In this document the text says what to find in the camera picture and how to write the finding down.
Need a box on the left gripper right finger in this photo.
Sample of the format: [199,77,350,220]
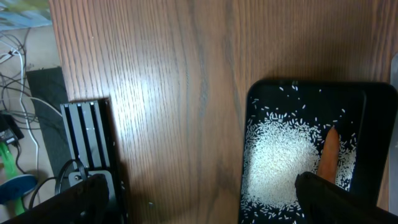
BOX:
[295,172,397,224]

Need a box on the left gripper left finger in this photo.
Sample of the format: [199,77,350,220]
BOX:
[5,174,109,224]

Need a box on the orange carrot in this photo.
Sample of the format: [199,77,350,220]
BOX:
[317,127,340,184]

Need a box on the pile of white rice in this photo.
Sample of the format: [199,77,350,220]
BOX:
[241,85,358,224]

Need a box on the black waste tray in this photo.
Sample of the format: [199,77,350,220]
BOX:
[248,80,397,205]

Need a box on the blue and green floor object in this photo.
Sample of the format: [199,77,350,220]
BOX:
[1,142,37,215]

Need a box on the black floor mat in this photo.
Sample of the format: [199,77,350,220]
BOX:
[27,67,72,176]

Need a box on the left black cable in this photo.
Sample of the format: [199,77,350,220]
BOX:
[28,158,90,209]

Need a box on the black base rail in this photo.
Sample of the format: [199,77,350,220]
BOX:
[60,99,128,223]

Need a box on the tangle of floor cables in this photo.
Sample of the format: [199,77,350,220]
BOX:
[0,27,63,175]

